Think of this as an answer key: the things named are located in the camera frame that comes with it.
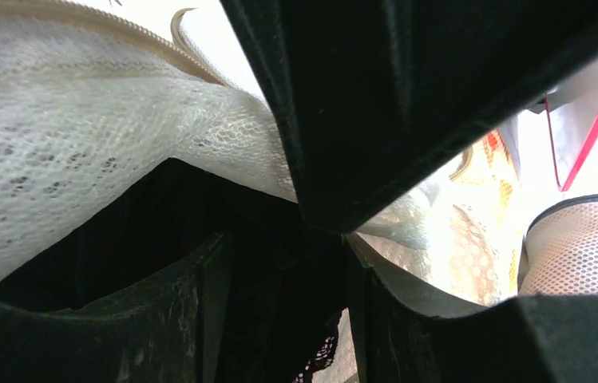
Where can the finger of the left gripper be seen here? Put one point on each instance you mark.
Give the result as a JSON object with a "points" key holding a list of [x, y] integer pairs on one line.
{"points": [[372, 96]]}

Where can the pink framed whiteboard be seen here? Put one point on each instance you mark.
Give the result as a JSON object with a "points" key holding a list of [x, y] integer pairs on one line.
{"points": [[571, 120]]}

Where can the orange tulip print laundry bag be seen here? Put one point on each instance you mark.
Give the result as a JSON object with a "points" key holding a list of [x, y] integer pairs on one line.
{"points": [[489, 189]]}

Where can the black bra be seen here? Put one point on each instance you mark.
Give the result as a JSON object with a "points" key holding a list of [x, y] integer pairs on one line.
{"points": [[285, 304]]}

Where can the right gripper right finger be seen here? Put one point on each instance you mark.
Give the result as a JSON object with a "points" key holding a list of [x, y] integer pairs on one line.
{"points": [[406, 330]]}

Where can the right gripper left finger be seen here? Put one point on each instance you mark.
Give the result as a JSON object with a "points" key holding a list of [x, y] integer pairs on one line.
{"points": [[165, 328]]}

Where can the white cylindrical mesh laundry bag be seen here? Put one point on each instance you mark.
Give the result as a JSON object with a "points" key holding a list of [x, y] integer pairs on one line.
{"points": [[561, 248]]}

